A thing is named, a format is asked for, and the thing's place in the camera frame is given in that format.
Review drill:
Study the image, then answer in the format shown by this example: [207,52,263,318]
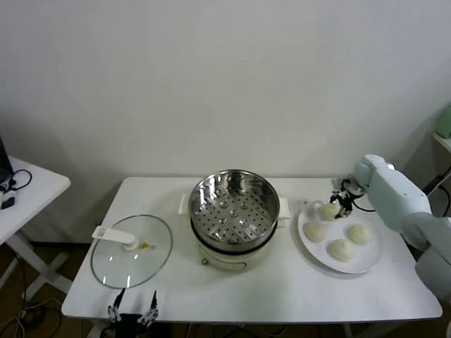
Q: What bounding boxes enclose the pale green appliance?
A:
[436,105,451,139]

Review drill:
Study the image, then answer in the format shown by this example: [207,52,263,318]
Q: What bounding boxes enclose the white steamed baozi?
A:
[303,221,329,243]
[328,238,355,263]
[319,203,341,222]
[347,223,373,245]

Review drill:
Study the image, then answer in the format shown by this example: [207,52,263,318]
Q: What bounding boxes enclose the thin black looped cable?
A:
[6,169,33,193]

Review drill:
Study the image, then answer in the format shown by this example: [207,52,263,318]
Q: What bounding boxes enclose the stainless steel steamer basket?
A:
[188,170,282,250]

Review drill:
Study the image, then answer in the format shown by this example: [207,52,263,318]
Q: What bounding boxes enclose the white shelf board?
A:
[432,132,451,156]

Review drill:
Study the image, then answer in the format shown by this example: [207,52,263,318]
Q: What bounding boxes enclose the black floor cable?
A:
[12,255,29,302]

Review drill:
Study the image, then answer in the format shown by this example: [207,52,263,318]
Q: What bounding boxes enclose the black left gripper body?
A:
[118,314,146,332]

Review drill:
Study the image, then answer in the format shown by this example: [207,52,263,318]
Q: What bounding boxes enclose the white electric cooker pot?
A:
[178,194,292,274]

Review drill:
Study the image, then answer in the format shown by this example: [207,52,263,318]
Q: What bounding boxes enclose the white side table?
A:
[0,156,72,307]

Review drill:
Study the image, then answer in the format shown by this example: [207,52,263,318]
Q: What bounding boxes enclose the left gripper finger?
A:
[137,290,159,327]
[107,287,126,323]

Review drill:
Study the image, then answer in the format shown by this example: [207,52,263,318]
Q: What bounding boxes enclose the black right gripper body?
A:
[334,189,357,208]

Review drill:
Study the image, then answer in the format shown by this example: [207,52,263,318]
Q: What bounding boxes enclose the white round plate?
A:
[296,199,384,275]

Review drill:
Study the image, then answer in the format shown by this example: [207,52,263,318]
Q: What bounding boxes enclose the small black white adapter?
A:
[0,192,18,211]

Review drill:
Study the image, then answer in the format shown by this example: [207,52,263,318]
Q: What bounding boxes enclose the black flat device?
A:
[0,134,15,177]

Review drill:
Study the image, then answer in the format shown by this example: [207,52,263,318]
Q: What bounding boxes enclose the glass lid with white handle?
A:
[90,214,174,290]

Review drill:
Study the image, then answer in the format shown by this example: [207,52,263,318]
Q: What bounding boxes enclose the white floor cable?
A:
[0,298,63,338]

